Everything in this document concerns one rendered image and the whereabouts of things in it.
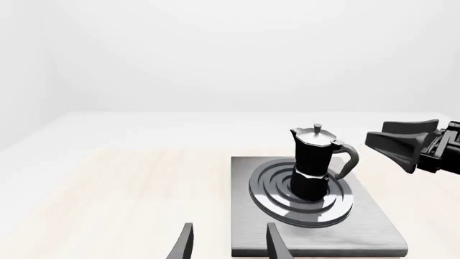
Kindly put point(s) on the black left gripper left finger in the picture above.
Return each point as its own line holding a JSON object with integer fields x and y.
{"x": 184, "y": 246}

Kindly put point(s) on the black moka pot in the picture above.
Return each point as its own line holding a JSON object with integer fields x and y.
{"x": 312, "y": 162}

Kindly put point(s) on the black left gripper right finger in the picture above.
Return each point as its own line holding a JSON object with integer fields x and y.
{"x": 276, "y": 246}

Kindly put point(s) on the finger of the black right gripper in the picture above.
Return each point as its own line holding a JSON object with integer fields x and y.
{"x": 409, "y": 127}
{"x": 399, "y": 147}

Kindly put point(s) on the flat black stove plate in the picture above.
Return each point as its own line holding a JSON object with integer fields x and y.
{"x": 251, "y": 232}

